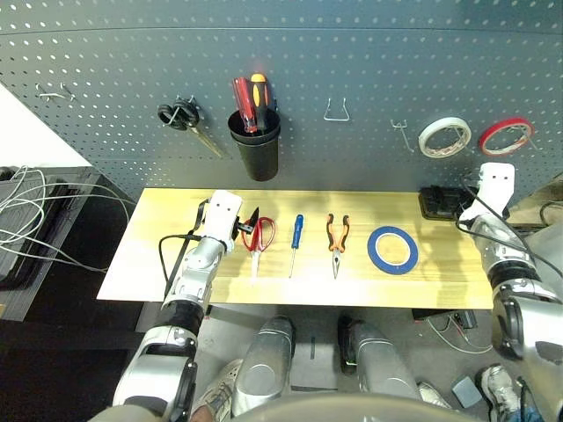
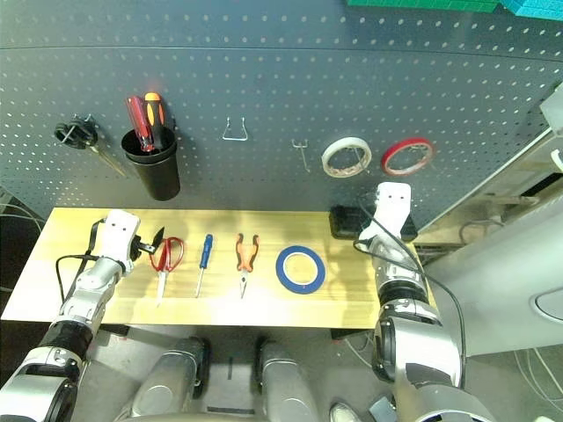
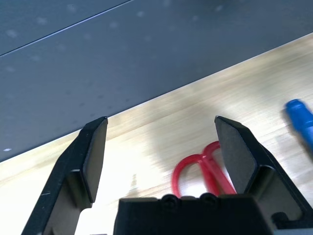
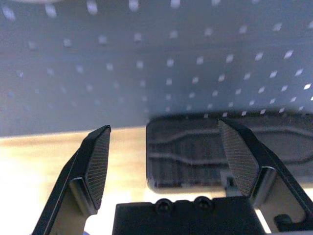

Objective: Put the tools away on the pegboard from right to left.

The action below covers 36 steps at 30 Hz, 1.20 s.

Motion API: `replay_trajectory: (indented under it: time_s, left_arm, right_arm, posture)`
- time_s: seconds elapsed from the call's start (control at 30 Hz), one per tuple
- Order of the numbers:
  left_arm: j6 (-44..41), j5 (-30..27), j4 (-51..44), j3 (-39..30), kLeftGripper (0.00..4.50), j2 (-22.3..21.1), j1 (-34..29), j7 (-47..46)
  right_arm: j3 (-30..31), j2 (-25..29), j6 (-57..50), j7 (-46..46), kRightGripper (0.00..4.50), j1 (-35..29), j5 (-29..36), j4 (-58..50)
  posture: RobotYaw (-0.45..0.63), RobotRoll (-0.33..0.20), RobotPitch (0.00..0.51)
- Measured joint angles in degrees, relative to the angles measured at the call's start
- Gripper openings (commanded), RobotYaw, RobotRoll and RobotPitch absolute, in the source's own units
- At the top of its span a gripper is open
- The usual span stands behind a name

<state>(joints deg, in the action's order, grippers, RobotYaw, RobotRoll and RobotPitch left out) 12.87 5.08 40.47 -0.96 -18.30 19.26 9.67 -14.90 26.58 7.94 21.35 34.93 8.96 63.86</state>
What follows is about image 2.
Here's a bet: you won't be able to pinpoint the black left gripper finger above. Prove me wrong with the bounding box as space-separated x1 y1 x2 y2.
147 226 167 257

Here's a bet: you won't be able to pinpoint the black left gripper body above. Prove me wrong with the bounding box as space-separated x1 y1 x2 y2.
130 235 153 261

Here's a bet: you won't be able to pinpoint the red-handled scissors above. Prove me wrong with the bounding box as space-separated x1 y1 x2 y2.
150 236 185 308

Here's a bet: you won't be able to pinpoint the blue-handled screwdriver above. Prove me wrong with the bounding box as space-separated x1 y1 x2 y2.
194 233 216 299

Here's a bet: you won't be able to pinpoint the orange and black pliers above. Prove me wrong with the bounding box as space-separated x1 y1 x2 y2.
235 232 260 300

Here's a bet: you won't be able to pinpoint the blue tape roll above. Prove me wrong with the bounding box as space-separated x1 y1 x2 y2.
275 244 327 295

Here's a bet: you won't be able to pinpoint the dark grey pegboard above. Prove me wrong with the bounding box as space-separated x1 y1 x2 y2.
0 0 563 229

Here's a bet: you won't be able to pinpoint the black cup holder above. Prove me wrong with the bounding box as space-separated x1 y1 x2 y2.
121 126 182 202

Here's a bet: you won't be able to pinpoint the orange and black screwdriver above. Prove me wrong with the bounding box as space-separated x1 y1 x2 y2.
143 91 167 150

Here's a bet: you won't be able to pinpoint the clear red screwdriver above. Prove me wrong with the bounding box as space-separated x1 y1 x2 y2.
126 95 156 153

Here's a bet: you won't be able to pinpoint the silver left robot leg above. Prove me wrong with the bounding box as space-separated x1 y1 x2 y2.
116 336 212 422

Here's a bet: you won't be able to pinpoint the silver robot leg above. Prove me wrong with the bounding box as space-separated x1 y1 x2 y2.
254 336 320 422
116 336 212 422

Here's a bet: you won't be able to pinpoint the metal double-prong peg hook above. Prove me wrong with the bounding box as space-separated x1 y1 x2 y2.
291 138 314 173

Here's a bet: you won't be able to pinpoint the grey robot torso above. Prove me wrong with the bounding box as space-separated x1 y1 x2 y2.
144 411 274 422

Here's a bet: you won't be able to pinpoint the silver right robot leg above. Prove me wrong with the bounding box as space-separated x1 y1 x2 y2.
254 336 320 422

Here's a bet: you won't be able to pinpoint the black plastic tool case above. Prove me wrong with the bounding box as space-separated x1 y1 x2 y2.
329 206 419 242

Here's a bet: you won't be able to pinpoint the white tape roll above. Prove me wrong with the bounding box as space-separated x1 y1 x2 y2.
320 136 373 178

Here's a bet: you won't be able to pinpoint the white sneaker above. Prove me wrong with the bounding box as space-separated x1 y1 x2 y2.
329 401 354 422

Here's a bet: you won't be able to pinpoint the red tape roll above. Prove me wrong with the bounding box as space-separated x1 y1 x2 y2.
380 137 436 178

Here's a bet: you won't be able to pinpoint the grey foot pedal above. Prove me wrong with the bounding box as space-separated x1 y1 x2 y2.
368 397 398 422

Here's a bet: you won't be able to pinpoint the white rounded housing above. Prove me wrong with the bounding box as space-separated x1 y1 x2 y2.
421 228 563 357

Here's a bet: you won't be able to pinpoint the green crate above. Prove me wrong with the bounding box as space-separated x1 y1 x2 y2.
342 0 507 14

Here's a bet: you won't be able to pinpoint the white plastic box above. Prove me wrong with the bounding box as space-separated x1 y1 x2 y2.
538 81 563 133

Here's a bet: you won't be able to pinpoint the teal foam block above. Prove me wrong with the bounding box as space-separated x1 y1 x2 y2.
501 0 563 21

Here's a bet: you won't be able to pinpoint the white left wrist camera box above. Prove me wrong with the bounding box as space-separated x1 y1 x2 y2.
94 209 142 276

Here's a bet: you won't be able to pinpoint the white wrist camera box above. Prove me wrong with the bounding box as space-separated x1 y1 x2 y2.
373 182 413 241
94 209 142 276

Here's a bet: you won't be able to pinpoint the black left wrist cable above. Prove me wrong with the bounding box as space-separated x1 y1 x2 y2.
55 217 106 304

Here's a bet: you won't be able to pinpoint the wire loop pliers hook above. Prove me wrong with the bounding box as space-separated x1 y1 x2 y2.
222 116 251 142

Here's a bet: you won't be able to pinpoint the black-handled scissors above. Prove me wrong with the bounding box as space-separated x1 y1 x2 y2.
54 113 128 178

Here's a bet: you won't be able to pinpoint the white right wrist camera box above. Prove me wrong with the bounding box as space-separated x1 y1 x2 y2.
373 182 413 241

